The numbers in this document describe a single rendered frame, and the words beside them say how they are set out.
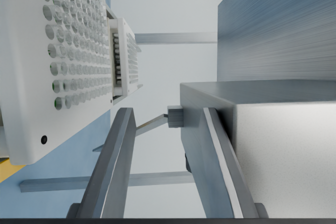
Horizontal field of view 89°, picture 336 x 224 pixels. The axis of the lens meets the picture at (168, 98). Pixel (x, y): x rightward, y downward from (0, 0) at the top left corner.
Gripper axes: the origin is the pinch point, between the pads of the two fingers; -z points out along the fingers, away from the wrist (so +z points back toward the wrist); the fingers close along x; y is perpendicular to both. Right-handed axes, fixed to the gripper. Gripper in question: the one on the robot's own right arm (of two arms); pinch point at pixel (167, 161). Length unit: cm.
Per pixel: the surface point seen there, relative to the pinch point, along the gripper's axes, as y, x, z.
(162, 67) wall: 166, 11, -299
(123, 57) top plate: 17.0, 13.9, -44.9
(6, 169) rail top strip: 6.6, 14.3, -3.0
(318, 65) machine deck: 4.5, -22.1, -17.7
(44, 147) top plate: 5.1, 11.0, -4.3
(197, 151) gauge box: 6.7, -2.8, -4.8
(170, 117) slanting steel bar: 10.9, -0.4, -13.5
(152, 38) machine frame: 33, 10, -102
